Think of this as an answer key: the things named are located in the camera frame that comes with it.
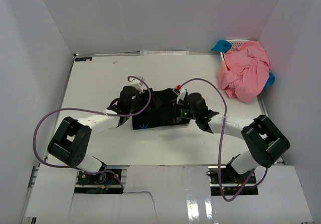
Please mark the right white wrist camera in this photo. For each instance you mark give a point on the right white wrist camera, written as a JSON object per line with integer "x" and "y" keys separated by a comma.
{"x": 181, "y": 95}

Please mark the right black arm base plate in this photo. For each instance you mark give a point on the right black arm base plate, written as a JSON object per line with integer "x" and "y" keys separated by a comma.
{"x": 230, "y": 184}

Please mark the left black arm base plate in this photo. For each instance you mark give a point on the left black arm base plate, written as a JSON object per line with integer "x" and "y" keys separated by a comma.
{"x": 105, "y": 183}

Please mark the pink t shirt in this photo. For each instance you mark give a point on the pink t shirt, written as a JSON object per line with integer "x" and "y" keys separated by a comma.
{"x": 244, "y": 71}

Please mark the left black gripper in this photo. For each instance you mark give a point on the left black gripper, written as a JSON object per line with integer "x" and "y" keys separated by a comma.
{"x": 142, "y": 96}

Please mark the printed paper at back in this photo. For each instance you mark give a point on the printed paper at back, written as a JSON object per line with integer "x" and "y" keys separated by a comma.
{"x": 163, "y": 52}

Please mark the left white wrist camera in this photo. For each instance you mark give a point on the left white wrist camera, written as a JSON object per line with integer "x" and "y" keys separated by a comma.
{"x": 137, "y": 83}

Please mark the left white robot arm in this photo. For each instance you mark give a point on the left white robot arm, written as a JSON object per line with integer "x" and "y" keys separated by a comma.
{"x": 71, "y": 139}

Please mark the black t shirt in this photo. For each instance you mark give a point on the black t shirt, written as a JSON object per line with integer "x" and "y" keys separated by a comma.
{"x": 158, "y": 113}

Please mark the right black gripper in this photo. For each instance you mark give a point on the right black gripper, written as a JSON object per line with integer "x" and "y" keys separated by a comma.
{"x": 181, "y": 102}

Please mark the blue t shirt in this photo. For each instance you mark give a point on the blue t shirt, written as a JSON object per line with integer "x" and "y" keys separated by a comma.
{"x": 222, "y": 46}

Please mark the white perforated laundry basket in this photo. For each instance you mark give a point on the white perforated laundry basket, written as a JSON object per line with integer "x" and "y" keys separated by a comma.
{"x": 235, "y": 43}

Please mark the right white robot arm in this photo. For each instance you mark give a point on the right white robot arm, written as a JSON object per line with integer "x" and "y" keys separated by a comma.
{"x": 265, "y": 142}

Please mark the black label sticker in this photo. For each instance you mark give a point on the black label sticker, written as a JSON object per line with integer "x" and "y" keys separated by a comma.
{"x": 83, "y": 59}

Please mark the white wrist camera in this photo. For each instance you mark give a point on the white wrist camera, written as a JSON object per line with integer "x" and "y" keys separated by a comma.
{"x": 181, "y": 95}
{"x": 137, "y": 83}

